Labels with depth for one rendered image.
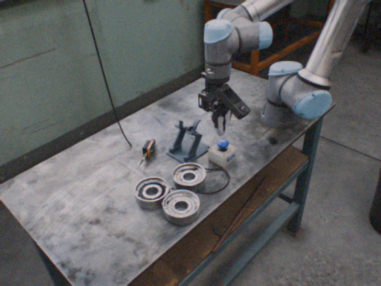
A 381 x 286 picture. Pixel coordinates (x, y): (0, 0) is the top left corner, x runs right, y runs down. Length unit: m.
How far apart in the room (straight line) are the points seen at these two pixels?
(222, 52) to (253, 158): 0.41
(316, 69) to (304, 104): 0.11
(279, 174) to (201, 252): 0.51
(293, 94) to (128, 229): 0.68
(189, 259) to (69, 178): 0.49
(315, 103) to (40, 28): 1.80
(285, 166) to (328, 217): 0.67
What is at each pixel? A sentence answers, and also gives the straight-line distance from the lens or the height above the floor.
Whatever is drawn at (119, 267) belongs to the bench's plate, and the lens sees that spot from 0.94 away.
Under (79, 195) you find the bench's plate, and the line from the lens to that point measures 1.15.
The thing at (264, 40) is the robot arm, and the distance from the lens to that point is 1.03.
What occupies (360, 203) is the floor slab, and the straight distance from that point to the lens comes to 2.32.
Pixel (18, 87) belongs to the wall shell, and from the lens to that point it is 2.49.
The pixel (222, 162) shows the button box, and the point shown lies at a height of 0.82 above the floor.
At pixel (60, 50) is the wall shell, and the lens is 2.55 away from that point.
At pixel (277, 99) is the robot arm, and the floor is 0.91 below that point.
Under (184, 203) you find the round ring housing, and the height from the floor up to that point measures 0.82.
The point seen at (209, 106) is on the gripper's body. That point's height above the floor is 1.01.
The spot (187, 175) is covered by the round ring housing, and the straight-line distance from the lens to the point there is 1.12.
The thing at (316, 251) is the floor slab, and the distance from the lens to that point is 2.01.
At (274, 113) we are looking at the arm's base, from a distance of 1.35.
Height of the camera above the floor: 1.56
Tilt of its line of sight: 36 degrees down
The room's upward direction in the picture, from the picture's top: 4 degrees counter-clockwise
